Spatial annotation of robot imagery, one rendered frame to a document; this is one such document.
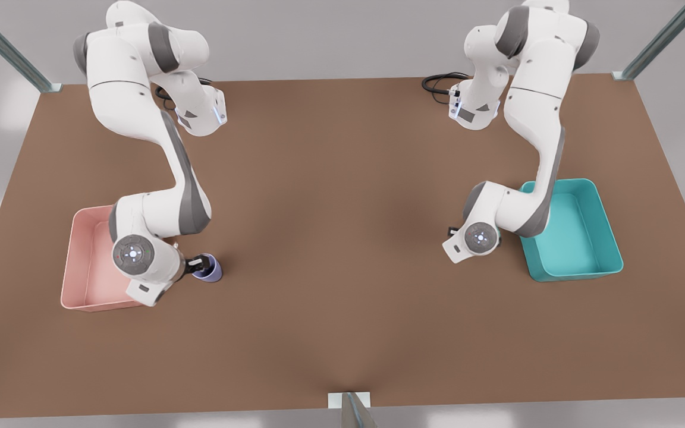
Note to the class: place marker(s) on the blue cup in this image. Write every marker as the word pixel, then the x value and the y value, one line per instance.
pixel 210 270

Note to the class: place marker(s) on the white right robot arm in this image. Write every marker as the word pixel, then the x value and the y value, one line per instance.
pixel 140 107

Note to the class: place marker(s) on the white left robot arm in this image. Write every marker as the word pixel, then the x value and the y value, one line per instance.
pixel 533 101

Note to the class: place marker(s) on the pink plastic box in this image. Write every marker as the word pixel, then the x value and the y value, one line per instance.
pixel 90 273

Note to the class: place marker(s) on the teal plastic box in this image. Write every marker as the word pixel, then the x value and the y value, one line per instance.
pixel 580 238

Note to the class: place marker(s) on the silver frame post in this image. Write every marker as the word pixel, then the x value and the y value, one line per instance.
pixel 657 41
pixel 6 47
pixel 354 410

